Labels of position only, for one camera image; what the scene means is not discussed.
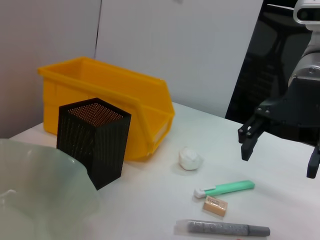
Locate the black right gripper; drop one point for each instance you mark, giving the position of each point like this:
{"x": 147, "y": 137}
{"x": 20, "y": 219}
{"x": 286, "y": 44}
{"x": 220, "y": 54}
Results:
{"x": 297, "y": 115}

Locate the white paper ball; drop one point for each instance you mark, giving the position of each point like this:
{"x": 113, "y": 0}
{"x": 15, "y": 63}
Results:
{"x": 190, "y": 158}

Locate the mint green retractable pen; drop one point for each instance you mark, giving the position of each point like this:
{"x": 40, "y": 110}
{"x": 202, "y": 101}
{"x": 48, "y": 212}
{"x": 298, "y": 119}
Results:
{"x": 230, "y": 187}

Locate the tan rectangular eraser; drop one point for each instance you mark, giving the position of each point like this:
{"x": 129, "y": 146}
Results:
{"x": 215, "y": 206}

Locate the grey glitter pen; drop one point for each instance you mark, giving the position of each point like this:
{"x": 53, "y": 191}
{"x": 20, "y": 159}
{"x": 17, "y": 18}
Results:
{"x": 220, "y": 227}

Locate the black mesh pen holder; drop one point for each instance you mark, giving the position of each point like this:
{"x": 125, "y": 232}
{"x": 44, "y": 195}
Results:
{"x": 100, "y": 150}

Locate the green glass fruit bowl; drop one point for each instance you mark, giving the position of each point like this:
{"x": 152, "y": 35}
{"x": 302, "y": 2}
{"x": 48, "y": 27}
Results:
{"x": 37, "y": 187}

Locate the black mesh office chair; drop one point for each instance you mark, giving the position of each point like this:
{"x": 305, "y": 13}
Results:
{"x": 265, "y": 62}

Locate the yellow plastic storage bin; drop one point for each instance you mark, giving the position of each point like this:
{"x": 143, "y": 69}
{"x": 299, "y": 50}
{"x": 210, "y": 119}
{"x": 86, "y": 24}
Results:
{"x": 105, "y": 82}

